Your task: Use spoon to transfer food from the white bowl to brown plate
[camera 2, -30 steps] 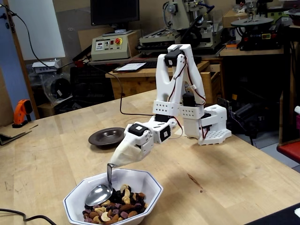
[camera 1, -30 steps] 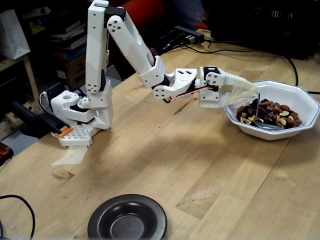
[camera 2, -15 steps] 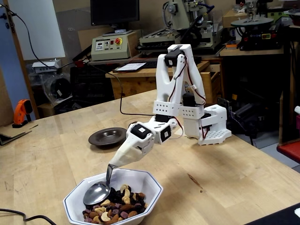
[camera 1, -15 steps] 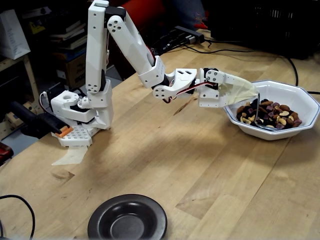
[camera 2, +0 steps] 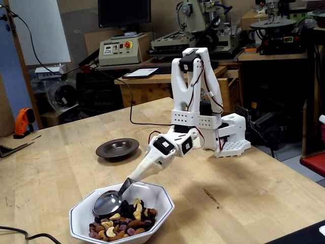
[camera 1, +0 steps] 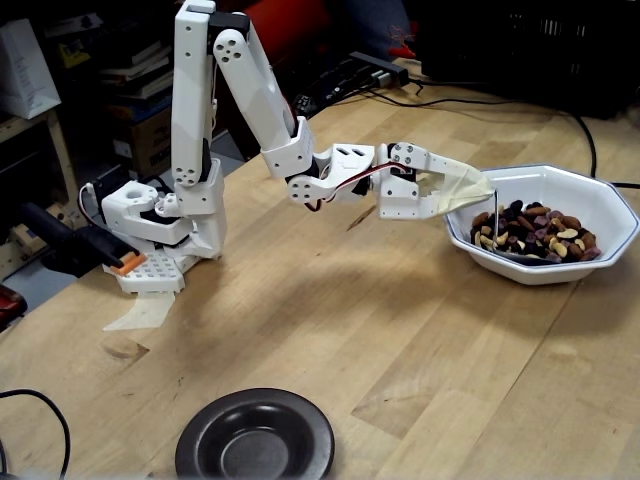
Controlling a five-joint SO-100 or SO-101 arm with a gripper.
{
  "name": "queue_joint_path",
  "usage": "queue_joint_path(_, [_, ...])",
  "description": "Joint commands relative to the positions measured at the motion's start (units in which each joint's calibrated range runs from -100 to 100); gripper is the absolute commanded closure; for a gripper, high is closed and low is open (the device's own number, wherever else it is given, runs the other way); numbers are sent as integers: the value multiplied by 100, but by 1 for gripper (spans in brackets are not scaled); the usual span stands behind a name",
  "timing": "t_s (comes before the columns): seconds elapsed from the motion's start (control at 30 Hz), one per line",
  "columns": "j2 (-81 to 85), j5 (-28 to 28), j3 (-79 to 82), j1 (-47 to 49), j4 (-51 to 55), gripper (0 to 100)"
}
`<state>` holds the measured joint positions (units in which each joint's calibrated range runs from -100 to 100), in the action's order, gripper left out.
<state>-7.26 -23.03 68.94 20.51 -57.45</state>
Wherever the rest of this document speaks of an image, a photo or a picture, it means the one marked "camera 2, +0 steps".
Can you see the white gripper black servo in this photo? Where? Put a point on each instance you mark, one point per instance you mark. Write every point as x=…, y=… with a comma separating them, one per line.
x=155, y=158

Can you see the metal spoon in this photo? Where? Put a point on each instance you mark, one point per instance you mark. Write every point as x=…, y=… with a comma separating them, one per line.
x=106, y=203

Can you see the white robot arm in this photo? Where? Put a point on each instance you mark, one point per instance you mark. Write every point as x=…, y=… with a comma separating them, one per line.
x=182, y=117

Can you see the brown plate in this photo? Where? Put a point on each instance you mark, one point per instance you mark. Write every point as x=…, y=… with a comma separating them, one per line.
x=116, y=148

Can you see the white octagonal bowl blue rim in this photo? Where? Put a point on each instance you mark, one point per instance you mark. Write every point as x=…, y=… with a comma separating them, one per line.
x=83, y=218

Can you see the mixed nuts and raisins pile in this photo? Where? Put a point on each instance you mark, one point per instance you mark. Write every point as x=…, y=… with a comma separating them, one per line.
x=132, y=223

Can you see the wooden workbench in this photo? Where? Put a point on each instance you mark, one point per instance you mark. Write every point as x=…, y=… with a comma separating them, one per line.
x=162, y=78

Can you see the tablet with white screen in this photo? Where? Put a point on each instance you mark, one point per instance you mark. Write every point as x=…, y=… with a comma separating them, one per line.
x=142, y=72

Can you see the black keyboard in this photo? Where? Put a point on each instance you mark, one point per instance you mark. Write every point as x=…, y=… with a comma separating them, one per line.
x=162, y=69

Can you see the clear plastic bag black disc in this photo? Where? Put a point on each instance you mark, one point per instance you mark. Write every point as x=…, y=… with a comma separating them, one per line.
x=63, y=95

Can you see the beige control box red button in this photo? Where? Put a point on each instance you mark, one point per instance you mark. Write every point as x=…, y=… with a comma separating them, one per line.
x=119, y=57

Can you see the orange and black hand tool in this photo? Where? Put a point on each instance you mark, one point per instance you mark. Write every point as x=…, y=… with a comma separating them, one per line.
x=21, y=122

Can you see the flat cardboard piece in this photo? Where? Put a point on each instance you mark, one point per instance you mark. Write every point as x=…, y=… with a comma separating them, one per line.
x=12, y=143

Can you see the black computer monitor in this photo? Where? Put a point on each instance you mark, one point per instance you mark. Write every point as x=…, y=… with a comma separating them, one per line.
x=124, y=12

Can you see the beige milling machine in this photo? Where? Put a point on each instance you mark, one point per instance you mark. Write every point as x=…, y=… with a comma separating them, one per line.
x=195, y=15

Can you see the red chair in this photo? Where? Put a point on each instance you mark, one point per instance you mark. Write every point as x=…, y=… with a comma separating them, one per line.
x=314, y=162

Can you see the wooden shelf board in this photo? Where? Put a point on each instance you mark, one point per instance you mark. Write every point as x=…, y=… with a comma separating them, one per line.
x=274, y=57

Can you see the black box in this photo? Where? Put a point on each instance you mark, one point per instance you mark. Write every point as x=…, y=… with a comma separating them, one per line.
x=304, y=236

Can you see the whiteboard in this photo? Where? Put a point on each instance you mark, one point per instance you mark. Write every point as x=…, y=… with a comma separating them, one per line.
x=45, y=30

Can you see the brown cardboard box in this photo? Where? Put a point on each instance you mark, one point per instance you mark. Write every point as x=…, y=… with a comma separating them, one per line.
x=250, y=20

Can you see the black scroll saw machine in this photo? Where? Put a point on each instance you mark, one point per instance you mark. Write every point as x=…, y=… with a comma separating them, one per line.
x=279, y=40

